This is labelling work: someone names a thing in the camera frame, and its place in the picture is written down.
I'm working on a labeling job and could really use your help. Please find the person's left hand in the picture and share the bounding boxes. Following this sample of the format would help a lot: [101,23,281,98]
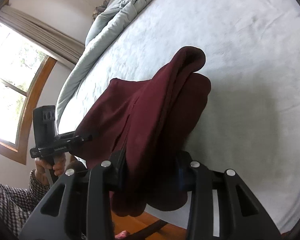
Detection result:
[34,154,67,178]

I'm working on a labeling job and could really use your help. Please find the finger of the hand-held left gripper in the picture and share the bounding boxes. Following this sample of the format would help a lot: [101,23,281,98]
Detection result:
[56,131,93,143]

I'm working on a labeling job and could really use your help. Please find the patterned pillow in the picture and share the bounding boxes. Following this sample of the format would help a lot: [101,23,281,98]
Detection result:
[92,0,110,19]

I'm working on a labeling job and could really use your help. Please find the grey duvet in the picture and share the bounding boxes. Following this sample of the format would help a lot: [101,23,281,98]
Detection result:
[54,0,177,124]

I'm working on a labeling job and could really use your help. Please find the bed with white sheet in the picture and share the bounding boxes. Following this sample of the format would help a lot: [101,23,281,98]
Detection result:
[56,0,300,233]

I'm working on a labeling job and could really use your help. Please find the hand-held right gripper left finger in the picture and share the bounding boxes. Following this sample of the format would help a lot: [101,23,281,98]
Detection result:
[20,149,127,240]

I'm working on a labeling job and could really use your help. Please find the person's left forearm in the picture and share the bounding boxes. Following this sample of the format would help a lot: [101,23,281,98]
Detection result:
[0,169,52,240]

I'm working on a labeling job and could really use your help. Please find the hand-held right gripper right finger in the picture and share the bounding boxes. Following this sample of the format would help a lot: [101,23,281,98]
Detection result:
[176,152,282,240]

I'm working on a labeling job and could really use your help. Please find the wooden framed window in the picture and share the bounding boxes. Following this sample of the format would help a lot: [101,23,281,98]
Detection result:
[0,21,58,165]

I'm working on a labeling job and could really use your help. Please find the maroon pants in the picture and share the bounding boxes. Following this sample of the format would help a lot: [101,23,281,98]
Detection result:
[75,46,212,218]

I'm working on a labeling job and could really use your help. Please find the beige curtain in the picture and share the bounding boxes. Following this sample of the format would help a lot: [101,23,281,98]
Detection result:
[0,5,85,69]

